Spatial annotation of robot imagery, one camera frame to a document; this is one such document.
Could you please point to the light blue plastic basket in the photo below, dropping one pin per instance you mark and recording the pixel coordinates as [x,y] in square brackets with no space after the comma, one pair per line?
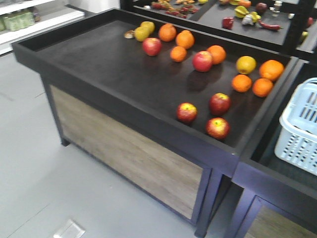
[297,141]

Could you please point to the black wood display table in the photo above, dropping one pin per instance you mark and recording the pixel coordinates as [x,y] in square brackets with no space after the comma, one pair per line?
[119,105]

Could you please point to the red apple front left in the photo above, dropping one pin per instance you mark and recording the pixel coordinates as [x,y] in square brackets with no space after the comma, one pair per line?
[186,113]

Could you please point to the red apple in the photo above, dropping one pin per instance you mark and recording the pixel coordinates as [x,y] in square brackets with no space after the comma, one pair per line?
[202,61]
[219,104]
[152,46]
[186,113]
[218,128]

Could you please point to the red apple front right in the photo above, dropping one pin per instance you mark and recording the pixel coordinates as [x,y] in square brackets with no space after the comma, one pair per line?
[218,128]

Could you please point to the red apple middle right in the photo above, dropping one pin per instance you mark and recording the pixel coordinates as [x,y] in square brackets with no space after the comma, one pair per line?
[219,104]

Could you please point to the small orange center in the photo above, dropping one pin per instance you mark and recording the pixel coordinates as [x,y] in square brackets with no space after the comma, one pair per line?
[178,54]

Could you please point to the small orange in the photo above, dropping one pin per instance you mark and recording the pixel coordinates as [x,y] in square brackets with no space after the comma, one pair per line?
[262,87]
[178,54]
[241,83]

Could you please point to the red apple center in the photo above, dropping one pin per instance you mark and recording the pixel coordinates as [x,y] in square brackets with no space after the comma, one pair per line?
[202,61]

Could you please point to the red apple back left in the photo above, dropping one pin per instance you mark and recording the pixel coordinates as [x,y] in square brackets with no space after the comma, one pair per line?
[152,46]

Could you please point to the orange back right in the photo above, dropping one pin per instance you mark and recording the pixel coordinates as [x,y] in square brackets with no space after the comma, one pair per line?
[185,39]

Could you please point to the orange back left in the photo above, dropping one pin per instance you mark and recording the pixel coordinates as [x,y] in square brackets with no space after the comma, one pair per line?
[167,32]

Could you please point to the yellow apple back front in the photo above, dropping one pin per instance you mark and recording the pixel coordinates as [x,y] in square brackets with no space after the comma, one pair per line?
[141,33]

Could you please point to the orange behind center apple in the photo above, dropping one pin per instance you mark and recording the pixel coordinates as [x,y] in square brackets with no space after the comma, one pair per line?
[218,54]

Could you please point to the brown shell mushroom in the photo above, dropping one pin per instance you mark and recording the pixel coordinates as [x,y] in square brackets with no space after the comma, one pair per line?
[129,34]

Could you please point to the small orange right middle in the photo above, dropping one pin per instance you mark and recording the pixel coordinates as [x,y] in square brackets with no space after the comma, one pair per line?
[241,83]

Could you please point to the yellow apple back rear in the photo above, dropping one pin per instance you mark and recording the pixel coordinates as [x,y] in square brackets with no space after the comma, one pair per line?
[149,25]

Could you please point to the yellow pear apple right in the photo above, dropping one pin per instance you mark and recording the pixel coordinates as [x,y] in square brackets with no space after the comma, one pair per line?
[246,64]

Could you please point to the small orange right front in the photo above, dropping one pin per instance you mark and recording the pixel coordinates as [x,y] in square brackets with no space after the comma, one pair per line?
[262,87]

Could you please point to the red bell pepper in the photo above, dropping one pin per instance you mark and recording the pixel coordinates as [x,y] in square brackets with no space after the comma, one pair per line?
[227,23]

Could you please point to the orange near right edge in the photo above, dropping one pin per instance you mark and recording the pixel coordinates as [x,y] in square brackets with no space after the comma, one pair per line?
[271,70]

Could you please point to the white garlic bulb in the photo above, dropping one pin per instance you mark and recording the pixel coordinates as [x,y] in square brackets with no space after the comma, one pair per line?
[247,20]

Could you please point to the yellow starfruit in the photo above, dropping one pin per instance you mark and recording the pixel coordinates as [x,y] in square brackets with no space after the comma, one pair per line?
[241,11]

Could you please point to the red chili pepper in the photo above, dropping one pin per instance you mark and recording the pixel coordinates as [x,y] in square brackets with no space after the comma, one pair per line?
[269,26]

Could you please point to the black upper display shelf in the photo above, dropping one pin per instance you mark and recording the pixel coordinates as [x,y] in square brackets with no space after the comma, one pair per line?
[221,20]

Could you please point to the white supermarket shelf unit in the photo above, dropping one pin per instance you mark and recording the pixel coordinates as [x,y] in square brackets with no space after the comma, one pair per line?
[23,18]

